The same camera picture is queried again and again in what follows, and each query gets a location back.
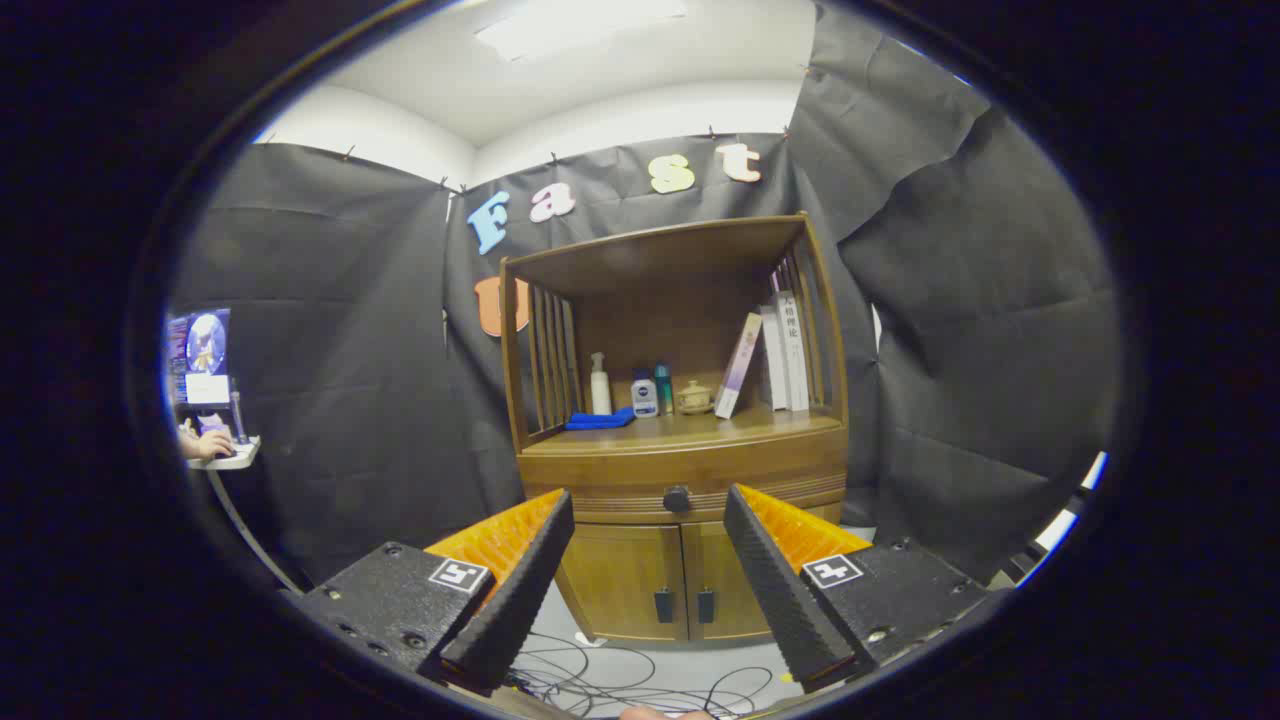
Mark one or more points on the slim teal bottle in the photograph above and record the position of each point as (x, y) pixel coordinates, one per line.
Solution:
(663, 388)

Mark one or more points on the wooden countertop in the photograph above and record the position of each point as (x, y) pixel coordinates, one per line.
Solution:
(690, 430)

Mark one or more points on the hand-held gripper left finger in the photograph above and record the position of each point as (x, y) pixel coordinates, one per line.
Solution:
(520, 590)

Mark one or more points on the white pump bottle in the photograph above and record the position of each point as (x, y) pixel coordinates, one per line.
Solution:
(600, 385)

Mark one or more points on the small white shelf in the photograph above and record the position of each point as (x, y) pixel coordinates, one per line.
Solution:
(232, 458)

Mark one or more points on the wooden drawer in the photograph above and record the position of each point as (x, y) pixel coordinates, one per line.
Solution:
(620, 475)

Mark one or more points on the computer monitor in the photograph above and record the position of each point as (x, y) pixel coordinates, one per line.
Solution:
(200, 345)

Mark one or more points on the beige lidded teacup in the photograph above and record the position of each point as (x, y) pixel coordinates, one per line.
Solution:
(694, 397)

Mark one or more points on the wooden cabinet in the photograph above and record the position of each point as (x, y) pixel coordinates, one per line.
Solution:
(640, 265)

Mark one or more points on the blue folded cloth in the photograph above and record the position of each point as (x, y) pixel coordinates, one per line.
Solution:
(600, 420)

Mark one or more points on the black round drawer knob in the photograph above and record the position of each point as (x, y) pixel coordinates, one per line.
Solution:
(677, 498)

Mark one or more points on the white book with black lettering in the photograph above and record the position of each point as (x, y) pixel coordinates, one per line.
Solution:
(793, 350)

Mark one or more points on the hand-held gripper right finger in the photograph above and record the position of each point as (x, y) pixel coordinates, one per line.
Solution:
(775, 590)

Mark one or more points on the purple and white book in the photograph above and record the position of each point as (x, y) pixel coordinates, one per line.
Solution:
(738, 365)

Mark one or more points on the white bottle with blue cap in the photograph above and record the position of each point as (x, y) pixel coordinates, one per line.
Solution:
(645, 395)

